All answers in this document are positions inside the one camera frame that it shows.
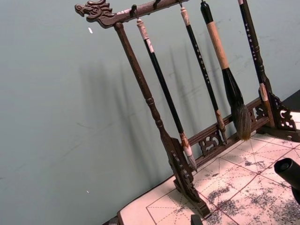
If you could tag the dark carved wooden brush rack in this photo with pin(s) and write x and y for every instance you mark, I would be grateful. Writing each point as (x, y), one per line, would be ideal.
(138, 70)

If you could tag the black brush with grey tip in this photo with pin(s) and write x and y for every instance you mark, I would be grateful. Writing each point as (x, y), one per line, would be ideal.
(164, 89)

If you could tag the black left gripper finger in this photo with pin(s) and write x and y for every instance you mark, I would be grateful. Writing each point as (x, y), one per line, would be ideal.
(196, 220)

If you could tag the black brush with white characters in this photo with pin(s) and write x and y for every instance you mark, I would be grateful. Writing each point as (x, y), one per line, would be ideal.
(252, 44)

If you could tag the white gridded calligraphy practice mat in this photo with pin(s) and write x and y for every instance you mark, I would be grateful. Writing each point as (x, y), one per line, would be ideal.
(234, 187)

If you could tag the thin black brush, brown tip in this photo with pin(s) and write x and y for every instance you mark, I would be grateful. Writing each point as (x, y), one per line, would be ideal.
(201, 63)

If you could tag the plain pale wall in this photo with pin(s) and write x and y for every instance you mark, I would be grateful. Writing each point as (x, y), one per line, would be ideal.
(58, 105)

